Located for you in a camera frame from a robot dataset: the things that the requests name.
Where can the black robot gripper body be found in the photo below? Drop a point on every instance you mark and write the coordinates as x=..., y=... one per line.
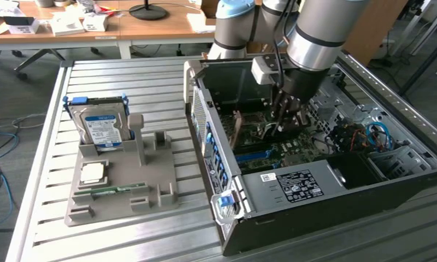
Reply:
x=303, y=84

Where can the graphics card with metal bracket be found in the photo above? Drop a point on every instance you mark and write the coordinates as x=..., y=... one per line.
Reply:
x=237, y=131

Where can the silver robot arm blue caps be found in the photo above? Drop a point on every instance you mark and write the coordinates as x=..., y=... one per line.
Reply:
x=321, y=32

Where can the CPU socket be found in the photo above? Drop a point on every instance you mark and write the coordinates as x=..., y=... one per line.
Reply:
x=254, y=118

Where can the green motherboard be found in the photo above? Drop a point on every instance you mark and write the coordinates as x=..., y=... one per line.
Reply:
x=299, y=147

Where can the blue expansion slot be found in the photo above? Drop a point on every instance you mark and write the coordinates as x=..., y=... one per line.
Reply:
x=254, y=156

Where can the grey power supply unit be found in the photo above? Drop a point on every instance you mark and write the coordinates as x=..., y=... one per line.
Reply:
x=266, y=191

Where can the wooden cabinet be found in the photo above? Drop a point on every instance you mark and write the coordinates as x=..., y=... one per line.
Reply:
x=379, y=24

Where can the silver disk bay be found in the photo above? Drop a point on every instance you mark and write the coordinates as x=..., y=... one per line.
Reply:
x=401, y=161

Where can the blue case latch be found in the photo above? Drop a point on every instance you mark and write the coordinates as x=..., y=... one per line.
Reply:
x=226, y=200

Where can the white paper stack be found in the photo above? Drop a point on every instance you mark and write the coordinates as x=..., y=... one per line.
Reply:
x=201, y=23

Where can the black open PC case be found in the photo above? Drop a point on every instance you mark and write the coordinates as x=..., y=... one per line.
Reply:
x=314, y=218

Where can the wooden desk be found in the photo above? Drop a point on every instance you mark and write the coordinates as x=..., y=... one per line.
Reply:
x=150, y=30

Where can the grey parts rack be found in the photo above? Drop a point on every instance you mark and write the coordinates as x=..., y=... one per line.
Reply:
x=131, y=177

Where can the hard disk in blue caddy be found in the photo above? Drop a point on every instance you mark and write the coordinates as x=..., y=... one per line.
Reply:
x=102, y=128

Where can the black monitor stand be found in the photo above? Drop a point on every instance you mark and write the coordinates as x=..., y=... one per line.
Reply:
x=149, y=12

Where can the green RAM stick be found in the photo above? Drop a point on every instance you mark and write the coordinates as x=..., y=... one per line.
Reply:
x=110, y=189

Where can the silver CPU chip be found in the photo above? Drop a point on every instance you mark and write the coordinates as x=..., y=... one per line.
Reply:
x=93, y=173

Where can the small white labelled box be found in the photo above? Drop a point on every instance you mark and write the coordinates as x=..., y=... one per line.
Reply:
x=95, y=23

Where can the large white box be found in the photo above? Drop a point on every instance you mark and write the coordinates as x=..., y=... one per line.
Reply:
x=67, y=24

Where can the white box with black lid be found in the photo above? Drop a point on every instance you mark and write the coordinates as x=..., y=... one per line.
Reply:
x=22, y=26

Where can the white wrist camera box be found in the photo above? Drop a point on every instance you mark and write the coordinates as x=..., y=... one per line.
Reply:
x=265, y=69

